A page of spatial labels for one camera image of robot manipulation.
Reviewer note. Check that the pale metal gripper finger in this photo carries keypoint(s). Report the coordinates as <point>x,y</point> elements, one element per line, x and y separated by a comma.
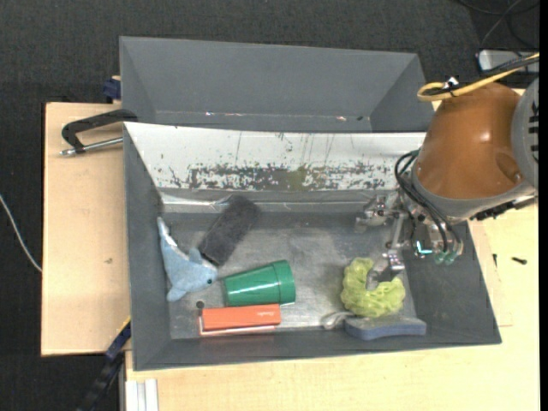
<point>376,274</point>
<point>396,264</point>

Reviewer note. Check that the yellow-green mesh bath sponge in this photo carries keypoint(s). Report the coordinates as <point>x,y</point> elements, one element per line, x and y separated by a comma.
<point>364,300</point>

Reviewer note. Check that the blue-grey flat sponge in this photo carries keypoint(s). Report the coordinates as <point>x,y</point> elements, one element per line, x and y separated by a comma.
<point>385,328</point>

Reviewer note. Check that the small black screw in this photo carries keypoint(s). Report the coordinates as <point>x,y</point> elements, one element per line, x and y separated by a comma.
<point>519,260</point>

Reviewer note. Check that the green plastic cup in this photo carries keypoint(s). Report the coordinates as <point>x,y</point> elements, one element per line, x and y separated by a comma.
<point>257,285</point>

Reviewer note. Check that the orange stapler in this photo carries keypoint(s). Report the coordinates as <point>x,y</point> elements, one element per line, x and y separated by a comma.
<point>240,318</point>

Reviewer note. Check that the dark grey fuzzy block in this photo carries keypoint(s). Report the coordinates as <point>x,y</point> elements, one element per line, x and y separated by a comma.
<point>229,229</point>

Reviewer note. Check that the blue toy dolphin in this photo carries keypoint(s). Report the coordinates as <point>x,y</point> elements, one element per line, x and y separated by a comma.
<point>186,272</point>

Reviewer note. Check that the grey metal bin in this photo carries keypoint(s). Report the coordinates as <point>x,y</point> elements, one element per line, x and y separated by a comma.
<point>265,84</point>

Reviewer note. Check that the pale wood flat board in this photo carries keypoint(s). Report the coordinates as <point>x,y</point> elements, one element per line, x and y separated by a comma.
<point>81,229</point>

